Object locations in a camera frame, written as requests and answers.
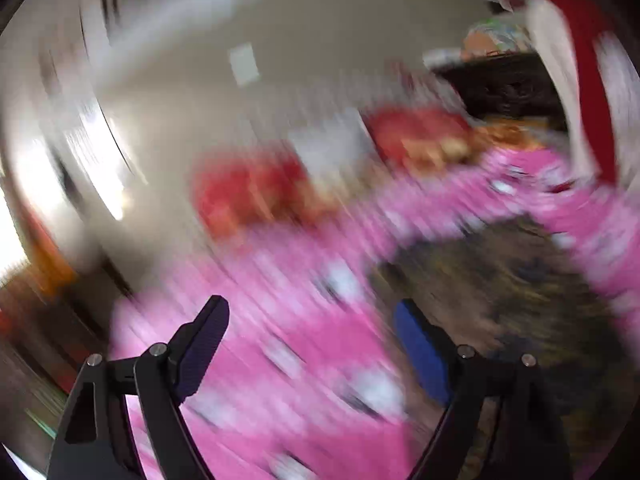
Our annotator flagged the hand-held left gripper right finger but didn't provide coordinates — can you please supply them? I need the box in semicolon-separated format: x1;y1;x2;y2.
392;299;573;480

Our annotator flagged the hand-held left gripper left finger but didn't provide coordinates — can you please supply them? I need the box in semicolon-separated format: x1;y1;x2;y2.
46;295;231;480

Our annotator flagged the brown patterned garment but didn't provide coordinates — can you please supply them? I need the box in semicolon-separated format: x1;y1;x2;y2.
375;215;636;480

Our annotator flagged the pink printed bedsheet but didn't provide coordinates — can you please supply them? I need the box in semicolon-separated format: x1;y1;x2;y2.
107;147;640;480

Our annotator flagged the dark side table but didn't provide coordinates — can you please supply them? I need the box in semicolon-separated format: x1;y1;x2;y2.
50;260;136;361

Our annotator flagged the red pillow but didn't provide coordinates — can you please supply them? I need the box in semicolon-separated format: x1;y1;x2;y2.
370;107;476;161
192;157;311;236

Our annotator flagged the orange object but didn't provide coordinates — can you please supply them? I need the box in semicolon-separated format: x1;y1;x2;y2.
30;230;76;291

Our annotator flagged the white pillow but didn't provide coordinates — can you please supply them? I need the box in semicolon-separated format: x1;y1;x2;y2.
290;110;373;181

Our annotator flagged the gold and red quilt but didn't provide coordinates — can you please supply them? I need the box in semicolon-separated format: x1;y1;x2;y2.
400;122;546;168

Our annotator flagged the red hanging cloth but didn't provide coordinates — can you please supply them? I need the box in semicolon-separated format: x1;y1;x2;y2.
530;0;621;186

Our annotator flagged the colourful cloth pile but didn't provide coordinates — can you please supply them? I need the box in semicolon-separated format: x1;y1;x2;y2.
460;17;536;56

